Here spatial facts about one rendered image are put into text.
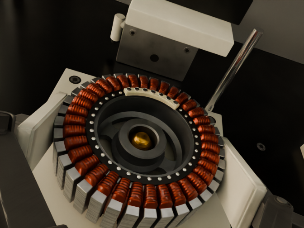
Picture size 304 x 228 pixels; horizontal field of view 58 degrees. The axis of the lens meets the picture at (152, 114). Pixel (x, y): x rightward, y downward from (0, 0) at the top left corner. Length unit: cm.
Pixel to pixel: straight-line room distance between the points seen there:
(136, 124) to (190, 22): 7
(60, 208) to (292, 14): 36
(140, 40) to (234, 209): 18
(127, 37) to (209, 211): 17
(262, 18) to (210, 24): 25
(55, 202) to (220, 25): 14
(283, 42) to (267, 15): 5
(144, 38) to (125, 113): 9
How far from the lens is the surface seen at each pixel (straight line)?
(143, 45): 28
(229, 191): 18
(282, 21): 43
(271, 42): 44
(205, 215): 20
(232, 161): 18
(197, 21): 16
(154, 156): 18
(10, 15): 34
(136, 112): 21
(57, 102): 17
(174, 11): 16
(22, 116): 17
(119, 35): 29
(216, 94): 25
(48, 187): 19
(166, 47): 28
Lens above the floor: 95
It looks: 45 degrees down
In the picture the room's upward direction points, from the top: 23 degrees clockwise
